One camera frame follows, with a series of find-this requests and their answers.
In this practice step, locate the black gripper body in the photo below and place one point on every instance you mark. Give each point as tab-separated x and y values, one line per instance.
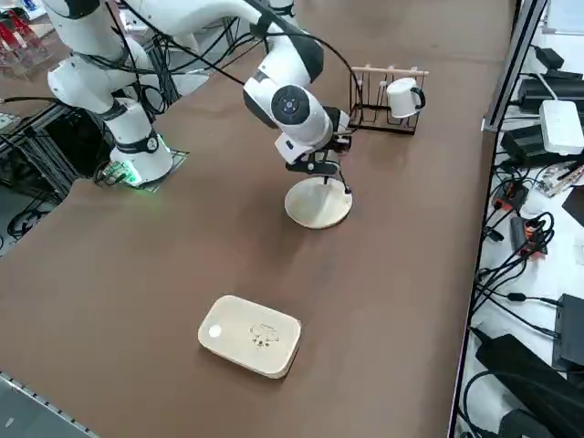
321	168

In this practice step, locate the white round plate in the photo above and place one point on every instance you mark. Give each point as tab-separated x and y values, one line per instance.
315	210

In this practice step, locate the beige rectangular printed tray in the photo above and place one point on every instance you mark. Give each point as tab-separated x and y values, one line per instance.
242	328

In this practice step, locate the red and black hub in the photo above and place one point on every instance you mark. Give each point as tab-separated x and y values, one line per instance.
511	196

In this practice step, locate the flat black power adapter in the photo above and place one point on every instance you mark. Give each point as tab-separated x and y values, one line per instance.
522	143

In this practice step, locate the large black power brick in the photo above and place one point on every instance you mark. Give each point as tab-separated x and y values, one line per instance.
538	93

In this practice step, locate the white plastic box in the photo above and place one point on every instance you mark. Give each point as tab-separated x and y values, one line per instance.
561	128

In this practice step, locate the small black power adapter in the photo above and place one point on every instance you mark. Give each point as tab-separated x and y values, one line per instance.
549	57

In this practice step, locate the large black angular case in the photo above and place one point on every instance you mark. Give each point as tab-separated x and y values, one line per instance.
515	365

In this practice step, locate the black rectangular box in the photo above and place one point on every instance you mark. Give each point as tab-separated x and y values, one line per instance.
572	333

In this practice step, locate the clear holder with red items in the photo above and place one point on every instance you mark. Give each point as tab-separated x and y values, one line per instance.
18	41

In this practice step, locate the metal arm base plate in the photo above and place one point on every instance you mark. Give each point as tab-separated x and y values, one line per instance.
179	157

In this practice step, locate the aluminium frame post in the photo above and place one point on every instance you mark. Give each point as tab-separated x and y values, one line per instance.
515	59

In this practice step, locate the black metal frame stand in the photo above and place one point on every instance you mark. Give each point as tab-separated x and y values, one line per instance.
68	137

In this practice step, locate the grey metal edge rail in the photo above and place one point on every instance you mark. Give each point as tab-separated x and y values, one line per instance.
43	403

